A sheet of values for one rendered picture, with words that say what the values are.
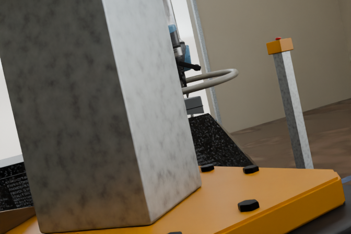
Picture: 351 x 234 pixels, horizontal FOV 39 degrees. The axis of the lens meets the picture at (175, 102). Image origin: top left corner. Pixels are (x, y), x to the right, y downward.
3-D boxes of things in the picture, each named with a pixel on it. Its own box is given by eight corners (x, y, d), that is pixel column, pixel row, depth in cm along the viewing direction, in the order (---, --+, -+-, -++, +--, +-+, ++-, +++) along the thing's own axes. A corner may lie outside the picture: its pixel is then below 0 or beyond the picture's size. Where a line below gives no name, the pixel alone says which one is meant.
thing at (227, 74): (213, 90, 198) (211, 82, 198) (117, 108, 223) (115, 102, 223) (254, 68, 240) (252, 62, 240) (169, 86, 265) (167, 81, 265)
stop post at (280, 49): (333, 196, 326) (300, 34, 321) (314, 206, 314) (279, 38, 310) (309, 195, 342) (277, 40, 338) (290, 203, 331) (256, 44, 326)
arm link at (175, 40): (175, 23, 257) (175, 22, 247) (181, 47, 258) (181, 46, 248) (158, 27, 257) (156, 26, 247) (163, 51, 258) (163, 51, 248)
